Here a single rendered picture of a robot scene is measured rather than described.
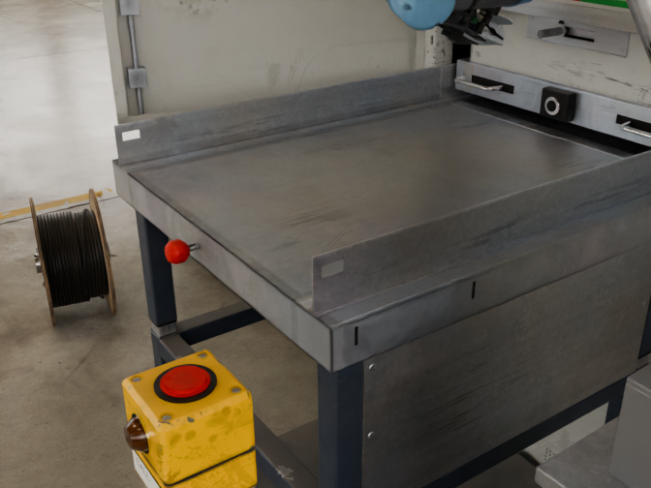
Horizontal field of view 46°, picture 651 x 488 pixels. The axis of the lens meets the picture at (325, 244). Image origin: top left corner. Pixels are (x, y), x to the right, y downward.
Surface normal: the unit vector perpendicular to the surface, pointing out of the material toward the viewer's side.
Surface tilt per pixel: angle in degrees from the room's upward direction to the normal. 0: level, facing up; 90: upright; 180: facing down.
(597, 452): 0
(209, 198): 0
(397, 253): 90
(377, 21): 90
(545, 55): 90
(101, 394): 0
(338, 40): 90
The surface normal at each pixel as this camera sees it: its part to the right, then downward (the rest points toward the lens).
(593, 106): -0.83, 0.25
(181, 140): 0.57, 0.36
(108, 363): -0.01, -0.90
